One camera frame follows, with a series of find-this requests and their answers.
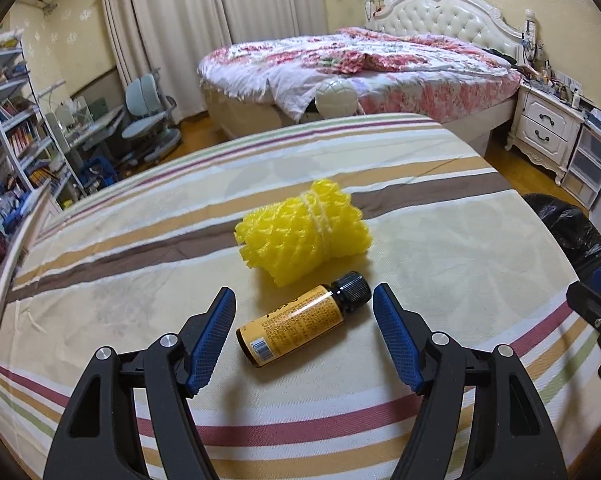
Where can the white nightstand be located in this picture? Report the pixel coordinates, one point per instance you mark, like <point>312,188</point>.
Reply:
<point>545,125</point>

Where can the blue storage crate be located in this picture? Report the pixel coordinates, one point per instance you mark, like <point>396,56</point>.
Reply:
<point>98,175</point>

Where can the floral duvet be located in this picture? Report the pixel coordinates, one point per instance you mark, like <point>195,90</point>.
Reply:
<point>380,55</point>

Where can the white bookshelf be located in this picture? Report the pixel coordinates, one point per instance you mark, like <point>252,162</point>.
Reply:
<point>15,125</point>

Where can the brown bottle yellow label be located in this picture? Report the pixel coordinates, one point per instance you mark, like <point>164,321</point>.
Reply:
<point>295,322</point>

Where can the grey study desk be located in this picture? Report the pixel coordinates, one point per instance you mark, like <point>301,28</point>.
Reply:
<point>90,127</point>

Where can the yellow foam net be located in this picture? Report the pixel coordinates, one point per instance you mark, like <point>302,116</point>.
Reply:
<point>300,230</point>

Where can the beige curtain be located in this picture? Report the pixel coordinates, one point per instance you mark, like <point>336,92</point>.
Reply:
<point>205,20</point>

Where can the black trash bag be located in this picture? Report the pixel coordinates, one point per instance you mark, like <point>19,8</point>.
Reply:
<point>575,240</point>

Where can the grey-blue ergonomic chair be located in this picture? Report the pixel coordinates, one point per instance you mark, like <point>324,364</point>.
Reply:
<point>145,110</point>

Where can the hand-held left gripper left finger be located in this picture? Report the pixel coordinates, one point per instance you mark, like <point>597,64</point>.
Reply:
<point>210,340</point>

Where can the white bed end board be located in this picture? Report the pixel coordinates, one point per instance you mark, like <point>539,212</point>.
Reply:
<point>3,280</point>

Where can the white ball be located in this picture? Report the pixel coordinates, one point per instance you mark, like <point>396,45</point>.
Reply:
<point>336,97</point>

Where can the nightstand clutter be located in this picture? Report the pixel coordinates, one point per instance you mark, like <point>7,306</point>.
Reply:
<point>555,80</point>

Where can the plastic drawer unit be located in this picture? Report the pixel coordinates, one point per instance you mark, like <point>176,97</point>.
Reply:
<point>590,165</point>

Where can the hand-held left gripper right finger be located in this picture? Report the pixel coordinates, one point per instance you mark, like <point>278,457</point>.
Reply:
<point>398,340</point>

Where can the white tufted bed frame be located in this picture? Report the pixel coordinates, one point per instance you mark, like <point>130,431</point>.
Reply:
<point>455,15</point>

